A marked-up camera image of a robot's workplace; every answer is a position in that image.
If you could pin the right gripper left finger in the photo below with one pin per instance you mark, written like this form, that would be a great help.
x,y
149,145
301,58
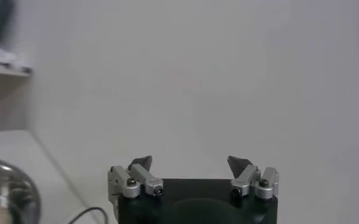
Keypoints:
x,y
136,179

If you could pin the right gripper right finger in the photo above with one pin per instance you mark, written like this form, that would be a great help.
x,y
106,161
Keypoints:
x,y
249,179

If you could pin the perforated steel steamer basket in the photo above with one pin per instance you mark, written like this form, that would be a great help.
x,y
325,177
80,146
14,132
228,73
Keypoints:
x,y
2,188

